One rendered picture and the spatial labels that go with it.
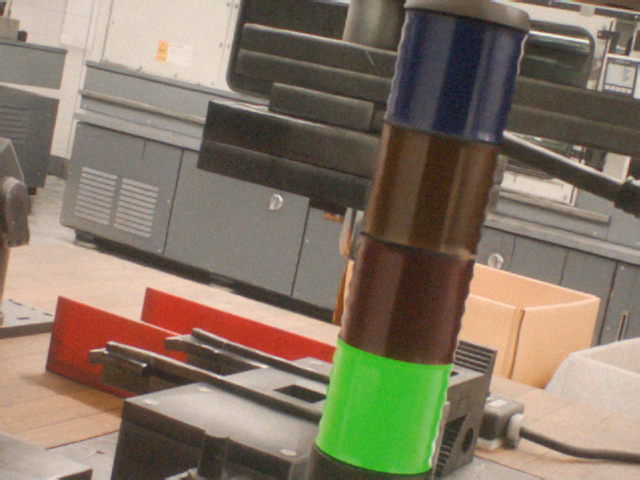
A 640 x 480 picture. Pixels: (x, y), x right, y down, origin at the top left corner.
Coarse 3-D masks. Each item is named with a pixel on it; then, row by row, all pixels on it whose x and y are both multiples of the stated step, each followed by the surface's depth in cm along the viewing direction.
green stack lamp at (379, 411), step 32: (352, 352) 39; (352, 384) 39; (384, 384) 38; (416, 384) 38; (448, 384) 39; (352, 416) 39; (384, 416) 38; (416, 416) 38; (352, 448) 39; (384, 448) 38; (416, 448) 39
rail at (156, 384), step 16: (160, 368) 71; (176, 368) 71; (192, 368) 70; (160, 384) 71; (176, 384) 71; (224, 384) 69; (240, 384) 69; (272, 400) 68; (288, 400) 68; (304, 416) 67; (320, 416) 66
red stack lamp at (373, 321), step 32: (384, 256) 38; (416, 256) 38; (448, 256) 38; (352, 288) 39; (384, 288) 38; (416, 288) 38; (448, 288) 38; (352, 320) 39; (384, 320) 38; (416, 320) 38; (448, 320) 38; (384, 352) 38; (416, 352) 38; (448, 352) 39
